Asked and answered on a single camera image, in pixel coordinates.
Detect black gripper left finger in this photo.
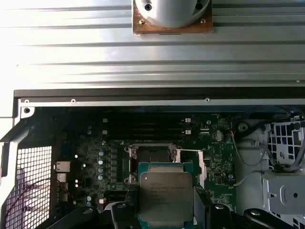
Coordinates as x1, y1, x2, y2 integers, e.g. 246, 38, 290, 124
51, 187, 140, 229

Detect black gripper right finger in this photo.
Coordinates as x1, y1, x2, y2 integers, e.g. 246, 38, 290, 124
193, 187, 290, 229

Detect silver CPU green edge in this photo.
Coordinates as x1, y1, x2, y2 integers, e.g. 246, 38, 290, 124
137, 162, 194, 223

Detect metal socket cover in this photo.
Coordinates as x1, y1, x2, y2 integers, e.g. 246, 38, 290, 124
194, 150, 207, 189

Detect CPU socket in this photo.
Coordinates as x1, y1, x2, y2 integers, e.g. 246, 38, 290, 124
125, 142, 184, 189

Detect black RAM slot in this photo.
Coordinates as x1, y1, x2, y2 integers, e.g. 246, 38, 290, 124
102, 134, 186, 141
102, 123, 186, 129
102, 129, 192, 135
102, 117, 192, 124

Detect green motherboard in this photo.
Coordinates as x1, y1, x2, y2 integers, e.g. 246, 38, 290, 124
51, 107, 239, 215

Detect grey metal disk bay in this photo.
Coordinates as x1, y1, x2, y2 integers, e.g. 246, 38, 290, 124
261, 120, 305, 217

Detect round coin battery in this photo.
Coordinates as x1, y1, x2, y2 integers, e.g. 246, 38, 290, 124
213, 129, 225, 142

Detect black PC case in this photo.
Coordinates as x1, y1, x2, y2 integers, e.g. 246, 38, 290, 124
0, 88, 305, 229

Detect thin red wire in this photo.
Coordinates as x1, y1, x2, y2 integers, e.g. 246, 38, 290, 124
4, 176, 75, 224

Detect black cable bundle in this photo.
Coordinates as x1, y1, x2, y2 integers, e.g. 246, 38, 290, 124
234, 106, 300, 139

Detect brown square base plate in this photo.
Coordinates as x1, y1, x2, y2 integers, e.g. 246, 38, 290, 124
132, 4, 214, 36

